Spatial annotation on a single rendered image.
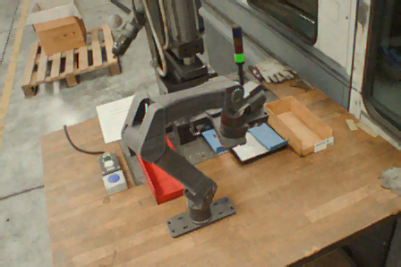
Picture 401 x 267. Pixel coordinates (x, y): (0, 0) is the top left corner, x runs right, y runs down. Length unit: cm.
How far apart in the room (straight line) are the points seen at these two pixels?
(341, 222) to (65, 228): 80
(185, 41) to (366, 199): 72
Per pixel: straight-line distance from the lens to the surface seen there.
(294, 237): 109
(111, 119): 165
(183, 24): 123
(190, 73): 127
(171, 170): 94
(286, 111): 151
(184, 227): 112
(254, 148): 132
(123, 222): 120
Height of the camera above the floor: 176
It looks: 36 degrees down
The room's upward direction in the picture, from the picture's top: 10 degrees counter-clockwise
